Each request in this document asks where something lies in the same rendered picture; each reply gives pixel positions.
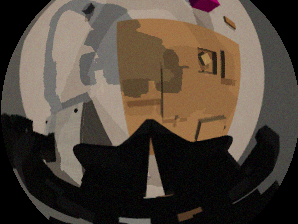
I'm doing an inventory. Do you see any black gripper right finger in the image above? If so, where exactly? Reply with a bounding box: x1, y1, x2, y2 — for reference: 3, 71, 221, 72
150, 120, 233, 196

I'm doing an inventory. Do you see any small brown rectangular tile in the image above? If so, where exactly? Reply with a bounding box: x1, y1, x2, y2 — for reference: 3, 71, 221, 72
223, 16, 235, 30

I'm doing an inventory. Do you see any magenta block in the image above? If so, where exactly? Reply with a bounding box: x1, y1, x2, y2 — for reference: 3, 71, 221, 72
189, 0, 220, 12

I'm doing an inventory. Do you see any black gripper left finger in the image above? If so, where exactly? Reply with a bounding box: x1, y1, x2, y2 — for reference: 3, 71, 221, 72
72, 119, 150, 197

